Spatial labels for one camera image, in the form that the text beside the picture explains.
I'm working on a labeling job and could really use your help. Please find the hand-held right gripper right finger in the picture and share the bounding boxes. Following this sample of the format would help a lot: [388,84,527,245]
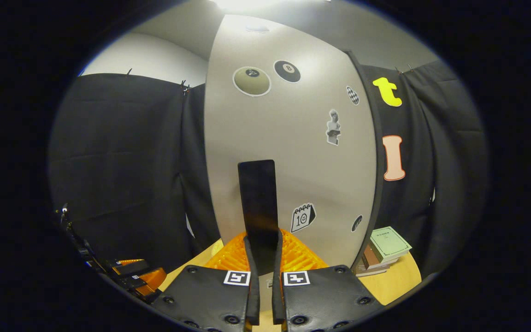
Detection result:
[272,230,384,332]

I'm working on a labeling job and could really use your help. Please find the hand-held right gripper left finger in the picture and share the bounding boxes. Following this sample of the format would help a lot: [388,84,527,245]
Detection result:
[150,231,260,332]

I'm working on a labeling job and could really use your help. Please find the black cabinet door handle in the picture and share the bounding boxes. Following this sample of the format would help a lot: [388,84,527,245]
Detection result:
[238,160,279,276]

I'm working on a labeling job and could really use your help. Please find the grey cabinet door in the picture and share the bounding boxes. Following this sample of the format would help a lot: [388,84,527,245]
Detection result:
[203,14,378,273]

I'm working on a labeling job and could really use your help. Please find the grey book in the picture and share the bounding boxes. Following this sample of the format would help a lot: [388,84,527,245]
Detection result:
[353,258,390,277]

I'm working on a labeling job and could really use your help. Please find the black backdrop cloth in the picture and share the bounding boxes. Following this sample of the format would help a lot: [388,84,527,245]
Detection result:
[49,60,490,296]

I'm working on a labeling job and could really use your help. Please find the brown book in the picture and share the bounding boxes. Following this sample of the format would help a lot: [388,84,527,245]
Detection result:
[362,244,390,270]

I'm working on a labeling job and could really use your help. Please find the green book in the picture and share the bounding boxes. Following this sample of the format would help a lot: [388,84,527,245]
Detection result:
[369,226,413,263]

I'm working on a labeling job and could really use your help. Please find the ceiling light panel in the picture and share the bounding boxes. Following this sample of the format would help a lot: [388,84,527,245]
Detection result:
[210,0,294,12]

